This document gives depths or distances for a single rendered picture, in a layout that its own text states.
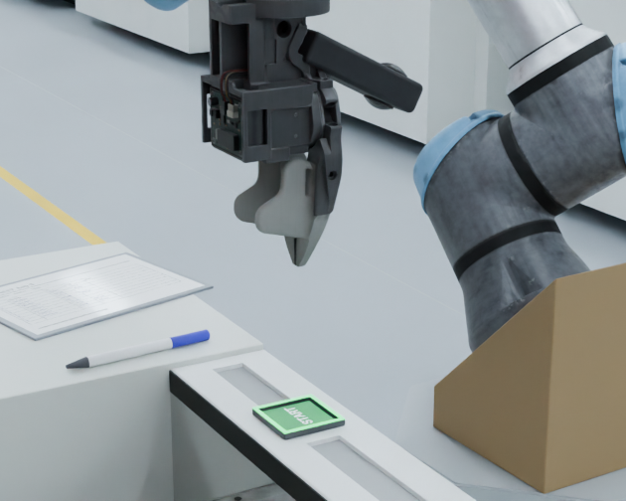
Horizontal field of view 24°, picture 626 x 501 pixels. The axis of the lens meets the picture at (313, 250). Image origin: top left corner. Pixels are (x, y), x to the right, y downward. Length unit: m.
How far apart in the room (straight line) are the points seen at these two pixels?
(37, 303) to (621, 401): 0.57
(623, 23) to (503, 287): 3.32
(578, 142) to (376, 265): 3.10
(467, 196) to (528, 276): 0.11
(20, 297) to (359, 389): 2.24
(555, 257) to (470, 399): 0.16
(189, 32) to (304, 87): 6.49
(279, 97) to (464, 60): 4.66
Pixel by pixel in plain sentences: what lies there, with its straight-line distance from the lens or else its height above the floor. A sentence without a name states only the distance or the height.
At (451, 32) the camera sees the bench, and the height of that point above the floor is 0.51.
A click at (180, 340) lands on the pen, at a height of 0.97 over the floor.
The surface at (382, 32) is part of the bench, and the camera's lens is 5.87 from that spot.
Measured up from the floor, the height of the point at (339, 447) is 0.96.
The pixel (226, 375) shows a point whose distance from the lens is 1.28.
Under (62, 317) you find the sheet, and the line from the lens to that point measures 1.39.
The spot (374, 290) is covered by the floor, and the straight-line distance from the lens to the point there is 4.29.
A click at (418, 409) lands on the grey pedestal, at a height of 0.82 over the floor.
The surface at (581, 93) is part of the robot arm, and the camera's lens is 1.43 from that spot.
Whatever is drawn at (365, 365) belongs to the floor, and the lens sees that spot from 3.76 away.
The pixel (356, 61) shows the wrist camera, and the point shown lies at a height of 1.25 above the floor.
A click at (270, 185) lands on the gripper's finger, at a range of 1.12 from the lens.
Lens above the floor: 1.46
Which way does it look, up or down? 18 degrees down
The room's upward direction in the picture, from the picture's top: straight up
